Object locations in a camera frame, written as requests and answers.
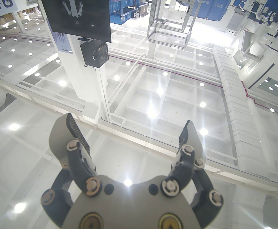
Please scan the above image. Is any aluminium frame rack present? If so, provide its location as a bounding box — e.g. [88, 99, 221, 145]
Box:
[146, 0, 200, 50]

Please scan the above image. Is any blue partition panel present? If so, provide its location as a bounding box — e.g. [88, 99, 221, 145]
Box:
[191, 0, 232, 21]
[109, 0, 140, 24]

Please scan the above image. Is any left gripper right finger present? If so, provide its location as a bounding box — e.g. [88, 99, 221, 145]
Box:
[161, 120, 224, 229]

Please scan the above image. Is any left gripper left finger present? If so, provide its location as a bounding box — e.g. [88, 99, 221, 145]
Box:
[41, 113, 103, 228]

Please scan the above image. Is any black display screen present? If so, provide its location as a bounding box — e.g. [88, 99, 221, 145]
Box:
[41, 0, 112, 43]

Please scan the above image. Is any black box with cable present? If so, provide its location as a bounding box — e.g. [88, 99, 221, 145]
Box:
[77, 38, 109, 69]

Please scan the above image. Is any white poster on pillar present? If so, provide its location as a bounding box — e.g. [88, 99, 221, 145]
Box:
[46, 18, 74, 55]

